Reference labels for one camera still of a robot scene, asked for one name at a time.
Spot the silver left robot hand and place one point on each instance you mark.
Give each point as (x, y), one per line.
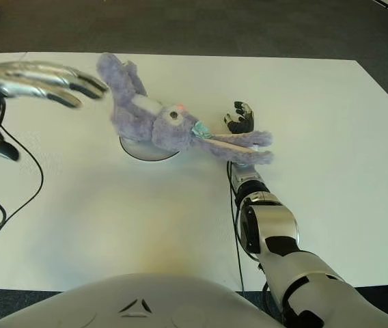
(26, 80)

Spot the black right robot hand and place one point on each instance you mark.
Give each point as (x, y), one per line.
(243, 123)

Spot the white plate with black rim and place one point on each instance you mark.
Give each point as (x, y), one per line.
(146, 152)

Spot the purple plush bunny doll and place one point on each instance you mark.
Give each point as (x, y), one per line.
(125, 102)

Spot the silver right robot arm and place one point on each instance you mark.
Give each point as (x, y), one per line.
(276, 222)

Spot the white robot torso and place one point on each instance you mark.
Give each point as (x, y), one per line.
(139, 300)

